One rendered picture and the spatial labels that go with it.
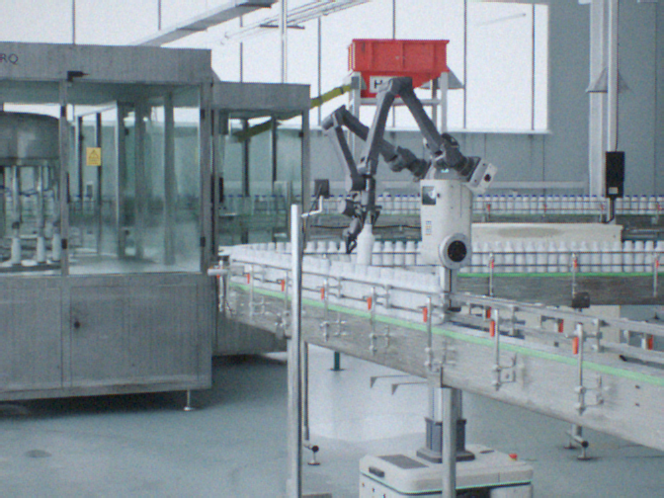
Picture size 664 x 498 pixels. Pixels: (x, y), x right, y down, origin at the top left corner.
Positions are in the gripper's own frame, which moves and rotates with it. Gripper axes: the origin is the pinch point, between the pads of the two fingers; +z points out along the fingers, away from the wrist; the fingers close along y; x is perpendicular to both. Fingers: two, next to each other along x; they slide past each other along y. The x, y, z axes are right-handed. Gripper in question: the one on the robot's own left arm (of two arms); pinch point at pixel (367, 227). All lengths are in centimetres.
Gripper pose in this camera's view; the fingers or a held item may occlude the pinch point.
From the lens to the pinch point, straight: 538.4
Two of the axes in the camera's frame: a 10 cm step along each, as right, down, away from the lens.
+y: 9.3, 0.3, 3.6
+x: -3.5, -0.4, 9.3
